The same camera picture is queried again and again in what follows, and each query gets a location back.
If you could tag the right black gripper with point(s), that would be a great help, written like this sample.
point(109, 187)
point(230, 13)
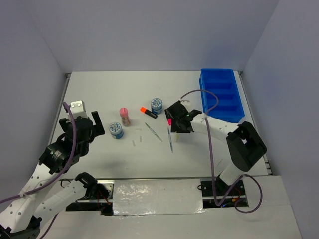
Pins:
point(174, 128)

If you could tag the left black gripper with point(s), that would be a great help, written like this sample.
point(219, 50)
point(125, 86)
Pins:
point(98, 129)

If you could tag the green thin highlighter pen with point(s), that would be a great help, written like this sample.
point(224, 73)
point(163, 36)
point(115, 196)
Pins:
point(153, 132)

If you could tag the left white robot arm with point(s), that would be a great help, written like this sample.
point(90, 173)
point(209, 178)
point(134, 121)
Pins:
point(29, 211)

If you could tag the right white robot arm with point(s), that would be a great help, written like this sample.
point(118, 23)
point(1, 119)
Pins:
point(244, 144)

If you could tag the pink cap black highlighter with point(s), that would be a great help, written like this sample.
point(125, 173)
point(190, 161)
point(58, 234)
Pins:
point(168, 117)

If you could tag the blue paint jar near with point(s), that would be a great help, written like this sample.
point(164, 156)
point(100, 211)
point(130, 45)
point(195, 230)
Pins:
point(116, 130)

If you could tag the blue paint jar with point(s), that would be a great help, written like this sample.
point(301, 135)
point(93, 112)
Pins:
point(116, 130)
point(156, 105)

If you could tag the pink lid crayon bottle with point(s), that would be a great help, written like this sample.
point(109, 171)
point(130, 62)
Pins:
point(124, 114)

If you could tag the blue paint jar far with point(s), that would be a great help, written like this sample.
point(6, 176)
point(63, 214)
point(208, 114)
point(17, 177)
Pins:
point(156, 105)

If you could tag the orange cap black highlighter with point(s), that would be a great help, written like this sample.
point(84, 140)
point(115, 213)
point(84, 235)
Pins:
point(148, 112)

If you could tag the blue compartment tray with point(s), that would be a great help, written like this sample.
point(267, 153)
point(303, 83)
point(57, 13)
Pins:
point(220, 88)

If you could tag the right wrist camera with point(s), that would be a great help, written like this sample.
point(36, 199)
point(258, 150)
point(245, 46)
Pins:
point(185, 102)

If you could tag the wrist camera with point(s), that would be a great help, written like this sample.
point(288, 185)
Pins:
point(78, 109)
point(185, 102)

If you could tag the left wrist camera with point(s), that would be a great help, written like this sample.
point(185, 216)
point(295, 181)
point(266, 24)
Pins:
point(78, 109)

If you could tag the reflective silver base plate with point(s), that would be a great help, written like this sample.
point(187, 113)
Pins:
point(151, 197)

